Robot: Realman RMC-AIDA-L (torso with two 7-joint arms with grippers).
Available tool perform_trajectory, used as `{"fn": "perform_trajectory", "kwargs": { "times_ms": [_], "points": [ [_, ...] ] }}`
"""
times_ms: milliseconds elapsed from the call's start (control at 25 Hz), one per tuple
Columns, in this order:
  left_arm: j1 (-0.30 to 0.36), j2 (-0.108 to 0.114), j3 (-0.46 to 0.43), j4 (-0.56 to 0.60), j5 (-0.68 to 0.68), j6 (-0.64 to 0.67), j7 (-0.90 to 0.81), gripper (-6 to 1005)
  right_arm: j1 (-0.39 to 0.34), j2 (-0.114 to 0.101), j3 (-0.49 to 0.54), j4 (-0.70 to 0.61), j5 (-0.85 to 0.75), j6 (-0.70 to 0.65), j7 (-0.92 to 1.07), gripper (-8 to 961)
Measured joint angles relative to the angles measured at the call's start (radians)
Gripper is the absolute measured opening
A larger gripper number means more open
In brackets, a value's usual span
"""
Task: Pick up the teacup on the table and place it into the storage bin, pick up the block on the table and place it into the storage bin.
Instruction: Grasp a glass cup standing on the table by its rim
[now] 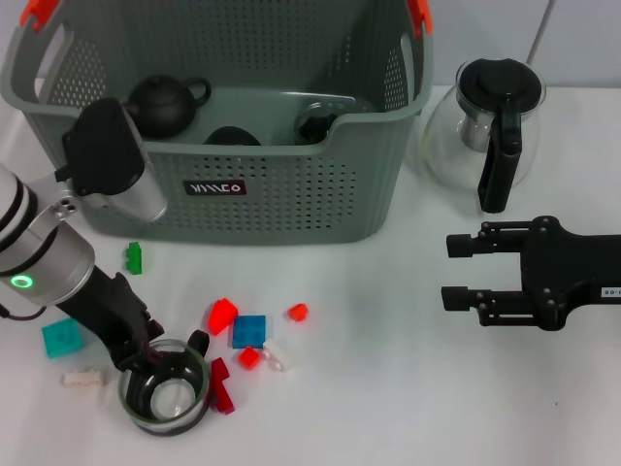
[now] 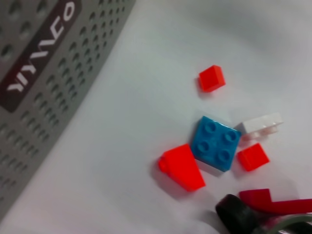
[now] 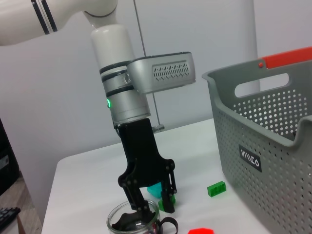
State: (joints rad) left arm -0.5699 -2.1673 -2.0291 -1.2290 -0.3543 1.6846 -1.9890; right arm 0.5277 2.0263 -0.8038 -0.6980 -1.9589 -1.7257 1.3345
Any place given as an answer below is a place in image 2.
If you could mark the glass teacup with black base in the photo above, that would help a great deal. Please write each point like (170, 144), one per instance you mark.
(234, 214)

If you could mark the grey-green perforated storage bin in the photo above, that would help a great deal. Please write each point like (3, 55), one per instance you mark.
(36, 61)

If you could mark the large red sloped brick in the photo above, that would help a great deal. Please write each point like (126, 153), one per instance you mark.
(182, 168)

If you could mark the blue square toy brick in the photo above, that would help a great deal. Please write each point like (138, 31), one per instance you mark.
(214, 143)

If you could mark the small red toy brick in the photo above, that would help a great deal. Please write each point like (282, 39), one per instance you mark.
(253, 157)
(211, 78)

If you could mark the white toy brick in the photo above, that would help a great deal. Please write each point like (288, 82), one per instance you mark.
(260, 124)

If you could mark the dark red toy brick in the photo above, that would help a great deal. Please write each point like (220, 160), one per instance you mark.
(258, 198)

